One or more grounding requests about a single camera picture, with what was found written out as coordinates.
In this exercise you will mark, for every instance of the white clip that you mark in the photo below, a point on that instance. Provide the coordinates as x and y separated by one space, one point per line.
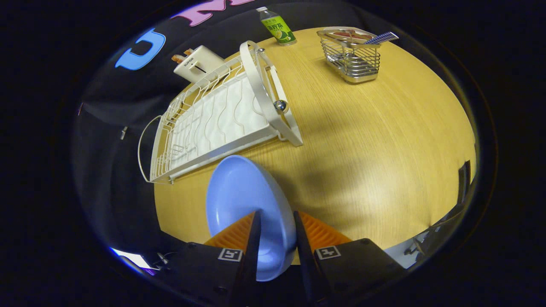
123 133

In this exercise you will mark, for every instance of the black backdrop cloth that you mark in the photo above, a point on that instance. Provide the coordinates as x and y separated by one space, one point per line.
111 149

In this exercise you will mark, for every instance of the white dish with red food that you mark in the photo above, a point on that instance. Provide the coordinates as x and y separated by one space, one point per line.
345 33

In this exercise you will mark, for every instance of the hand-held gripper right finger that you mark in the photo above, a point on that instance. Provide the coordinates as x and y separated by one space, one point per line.
305 256

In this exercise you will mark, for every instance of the green tea bottle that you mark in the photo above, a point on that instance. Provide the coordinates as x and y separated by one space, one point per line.
277 27

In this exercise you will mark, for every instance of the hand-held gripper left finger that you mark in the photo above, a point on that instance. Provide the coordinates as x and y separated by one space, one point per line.
251 256

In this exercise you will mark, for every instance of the white toaster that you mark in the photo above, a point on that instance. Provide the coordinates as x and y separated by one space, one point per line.
198 64

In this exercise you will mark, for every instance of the pink clip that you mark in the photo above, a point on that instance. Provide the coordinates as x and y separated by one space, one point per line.
80 108

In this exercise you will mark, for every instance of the blue plate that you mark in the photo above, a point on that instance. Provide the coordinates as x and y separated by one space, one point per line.
239 192

